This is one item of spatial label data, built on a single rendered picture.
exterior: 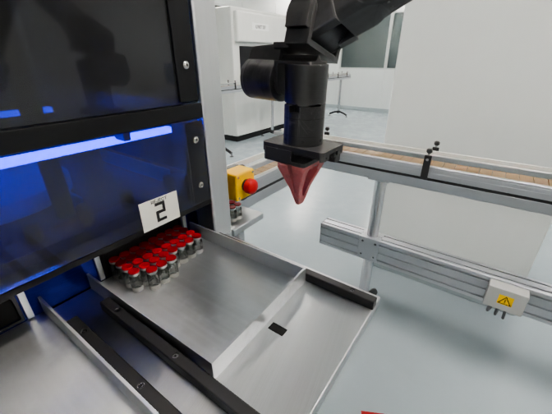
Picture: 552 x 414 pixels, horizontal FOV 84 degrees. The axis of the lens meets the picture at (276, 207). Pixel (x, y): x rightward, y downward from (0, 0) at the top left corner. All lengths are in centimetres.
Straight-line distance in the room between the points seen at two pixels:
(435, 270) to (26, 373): 132
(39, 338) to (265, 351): 37
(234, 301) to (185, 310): 9
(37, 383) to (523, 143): 186
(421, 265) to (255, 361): 106
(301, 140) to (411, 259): 110
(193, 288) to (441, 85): 155
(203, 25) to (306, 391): 64
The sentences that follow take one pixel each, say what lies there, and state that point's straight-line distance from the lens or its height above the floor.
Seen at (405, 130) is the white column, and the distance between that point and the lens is 190.
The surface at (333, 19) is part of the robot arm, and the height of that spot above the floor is 133.
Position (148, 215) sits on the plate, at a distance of 63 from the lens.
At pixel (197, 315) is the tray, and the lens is 59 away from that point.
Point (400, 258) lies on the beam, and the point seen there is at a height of 50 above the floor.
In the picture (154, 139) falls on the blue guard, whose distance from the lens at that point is 61.
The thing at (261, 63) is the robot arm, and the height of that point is 128.
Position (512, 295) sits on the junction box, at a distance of 141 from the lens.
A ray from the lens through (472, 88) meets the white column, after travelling 182.
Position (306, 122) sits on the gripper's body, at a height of 121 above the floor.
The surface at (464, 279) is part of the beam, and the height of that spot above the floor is 50.
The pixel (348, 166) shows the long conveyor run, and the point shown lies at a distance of 136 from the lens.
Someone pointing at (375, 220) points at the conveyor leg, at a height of 64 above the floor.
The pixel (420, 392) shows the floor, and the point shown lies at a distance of 166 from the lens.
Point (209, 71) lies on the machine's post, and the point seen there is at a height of 127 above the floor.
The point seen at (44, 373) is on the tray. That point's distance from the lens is 61.
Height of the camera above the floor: 129
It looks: 26 degrees down
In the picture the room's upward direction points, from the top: straight up
